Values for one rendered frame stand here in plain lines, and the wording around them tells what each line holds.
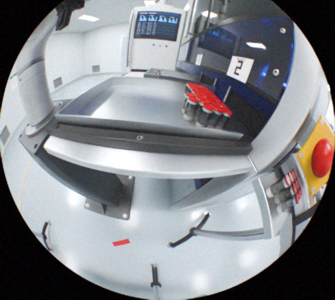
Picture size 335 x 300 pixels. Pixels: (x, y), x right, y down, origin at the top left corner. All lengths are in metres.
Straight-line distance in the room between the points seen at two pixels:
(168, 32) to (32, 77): 0.99
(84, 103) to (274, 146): 0.40
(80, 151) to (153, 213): 0.89
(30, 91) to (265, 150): 0.54
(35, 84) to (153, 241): 1.13
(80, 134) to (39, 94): 0.25
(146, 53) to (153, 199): 1.37
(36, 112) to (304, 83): 0.56
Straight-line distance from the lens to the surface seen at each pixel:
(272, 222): 0.22
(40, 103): 0.38
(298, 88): 0.20
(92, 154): 0.15
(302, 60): 0.22
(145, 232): 1.00
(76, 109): 0.26
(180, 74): 0.71
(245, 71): 0.27
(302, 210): 0.32
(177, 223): 1.02
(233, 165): 0.18
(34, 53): 0.39
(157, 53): 1.05
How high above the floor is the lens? 0.99
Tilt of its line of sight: 42 degrees down
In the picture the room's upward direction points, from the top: 12 degrees clockwise
